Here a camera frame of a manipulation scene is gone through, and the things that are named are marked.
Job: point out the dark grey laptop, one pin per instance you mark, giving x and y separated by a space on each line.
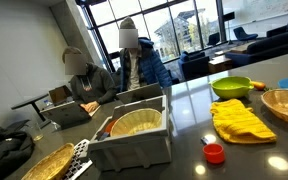
139 93

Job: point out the seated person in grey hoodie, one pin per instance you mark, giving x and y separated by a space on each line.
94 85

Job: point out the person in blue puffer jacket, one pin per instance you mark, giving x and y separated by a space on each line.
150 66

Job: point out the black side table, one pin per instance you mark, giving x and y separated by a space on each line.
29 101

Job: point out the black jacket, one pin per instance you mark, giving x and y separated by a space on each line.
4 150

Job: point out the yellow knitted cloth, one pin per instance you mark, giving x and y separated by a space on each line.
240 123

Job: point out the small red cup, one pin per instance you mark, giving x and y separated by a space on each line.
214 154

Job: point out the clear drinking glass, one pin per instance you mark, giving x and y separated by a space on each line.
37 133

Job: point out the large green bowl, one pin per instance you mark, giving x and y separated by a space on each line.
230 88

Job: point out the flat wicker basket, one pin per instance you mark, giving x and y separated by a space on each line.
50 165

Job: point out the pale yellow round basket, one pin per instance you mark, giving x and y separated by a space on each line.
135 121

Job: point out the wooden coffee table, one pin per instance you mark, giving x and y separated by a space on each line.
219 65

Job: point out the oval wicker basket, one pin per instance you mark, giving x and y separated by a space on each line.
285 106

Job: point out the grey plastic bin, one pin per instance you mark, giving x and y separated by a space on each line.
130 150

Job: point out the brown lidded laptop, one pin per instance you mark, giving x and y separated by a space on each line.
60 95

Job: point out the blue armchair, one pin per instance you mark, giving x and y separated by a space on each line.
195 66
214 39
244 33

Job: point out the orange toy carrot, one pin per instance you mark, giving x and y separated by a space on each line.
259 85

